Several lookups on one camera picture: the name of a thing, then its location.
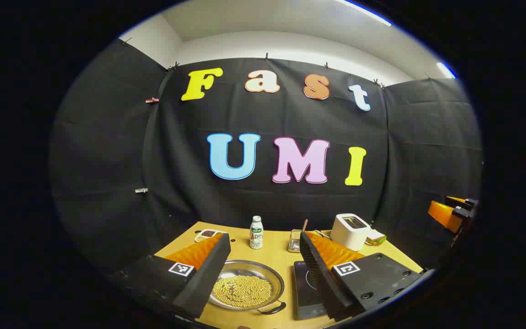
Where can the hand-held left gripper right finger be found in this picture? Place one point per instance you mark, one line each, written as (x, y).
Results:
(322, 278)

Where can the brown clip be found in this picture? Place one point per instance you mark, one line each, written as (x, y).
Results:
(152, 99)

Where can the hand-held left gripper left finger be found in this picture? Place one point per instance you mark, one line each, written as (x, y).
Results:
(203, 278)

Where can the steel pot with soybeans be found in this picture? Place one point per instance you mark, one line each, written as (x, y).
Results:
(244, 288)

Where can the white drink bottle green label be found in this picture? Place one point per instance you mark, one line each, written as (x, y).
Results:
(256, 237)

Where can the sandwich with lettuce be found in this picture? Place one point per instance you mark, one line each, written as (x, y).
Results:
(376, 236)

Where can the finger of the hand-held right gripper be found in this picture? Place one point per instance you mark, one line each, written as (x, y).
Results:
(443, 215)
(455, 199)

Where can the white toaster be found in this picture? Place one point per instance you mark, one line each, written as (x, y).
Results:
(349, 237)

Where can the black induction cooktop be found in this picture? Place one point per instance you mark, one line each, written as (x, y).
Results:
(306, 292)

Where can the white divided dish of beans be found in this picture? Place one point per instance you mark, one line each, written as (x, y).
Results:
(206, 234)

